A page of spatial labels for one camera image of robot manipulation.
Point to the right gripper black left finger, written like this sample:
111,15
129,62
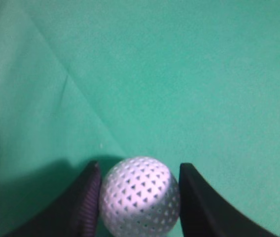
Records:
73,214

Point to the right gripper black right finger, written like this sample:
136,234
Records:
205,213

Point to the silver perforated ball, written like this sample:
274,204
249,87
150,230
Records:
139,197

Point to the green table cloth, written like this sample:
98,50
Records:
179,80

